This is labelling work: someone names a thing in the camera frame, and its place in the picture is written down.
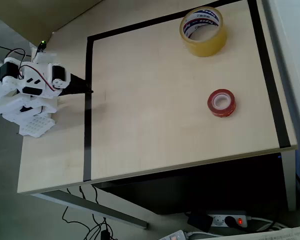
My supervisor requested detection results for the red white servo cable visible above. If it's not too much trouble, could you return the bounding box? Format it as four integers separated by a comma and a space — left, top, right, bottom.
42, 65, 57, 93

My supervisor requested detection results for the printed white paper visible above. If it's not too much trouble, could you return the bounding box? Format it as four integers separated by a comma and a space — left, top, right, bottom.
187, 224, 300, 240

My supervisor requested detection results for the grey power strip orange switch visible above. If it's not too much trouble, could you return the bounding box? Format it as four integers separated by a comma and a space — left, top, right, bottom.
159, 229, 190, 240

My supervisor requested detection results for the red and black wire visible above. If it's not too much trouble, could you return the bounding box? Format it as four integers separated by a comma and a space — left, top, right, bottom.
4, 48, 27, 78

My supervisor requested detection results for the red tape roll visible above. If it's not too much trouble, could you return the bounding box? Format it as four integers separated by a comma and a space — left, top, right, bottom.
206, 88, 237, 118

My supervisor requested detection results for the black floor cable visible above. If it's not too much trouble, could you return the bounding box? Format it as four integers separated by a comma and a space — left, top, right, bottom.
61, 185, 117, 240

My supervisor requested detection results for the white power cable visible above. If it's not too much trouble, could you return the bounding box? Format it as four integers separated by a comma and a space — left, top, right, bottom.
246, 216, 287, 232

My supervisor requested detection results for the grey desk leg beam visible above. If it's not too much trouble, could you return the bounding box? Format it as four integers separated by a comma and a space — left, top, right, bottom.
31, 189, 149, 230

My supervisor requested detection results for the black round plug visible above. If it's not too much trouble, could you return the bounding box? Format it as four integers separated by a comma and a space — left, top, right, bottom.
224, 215, 238, 228

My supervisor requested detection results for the white power strip red switch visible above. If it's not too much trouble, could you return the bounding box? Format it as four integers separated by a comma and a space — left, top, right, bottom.
205, 210, 249, 229

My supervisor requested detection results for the yellow packing tape roll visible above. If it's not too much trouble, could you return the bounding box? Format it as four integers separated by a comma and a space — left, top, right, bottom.
179, 6, 228, 58

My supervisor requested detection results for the small camera with green light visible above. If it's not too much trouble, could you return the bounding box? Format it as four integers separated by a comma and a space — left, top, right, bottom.
36, 39, 47, 54

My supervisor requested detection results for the black power adapter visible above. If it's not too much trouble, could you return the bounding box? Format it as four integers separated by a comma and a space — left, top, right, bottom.
186, 210, 214, 233

